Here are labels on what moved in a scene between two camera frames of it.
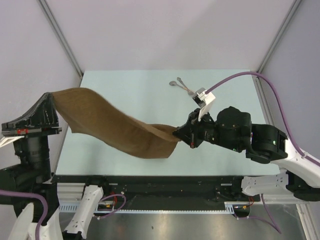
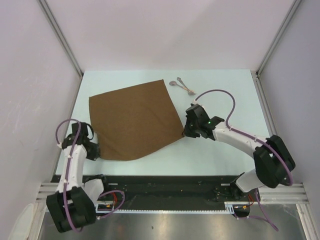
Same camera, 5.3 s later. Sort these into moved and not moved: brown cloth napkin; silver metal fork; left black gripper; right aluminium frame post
Moved: left black gripper; brown cloth napkin
Not moved: silver metal fork; right aluminium frame post
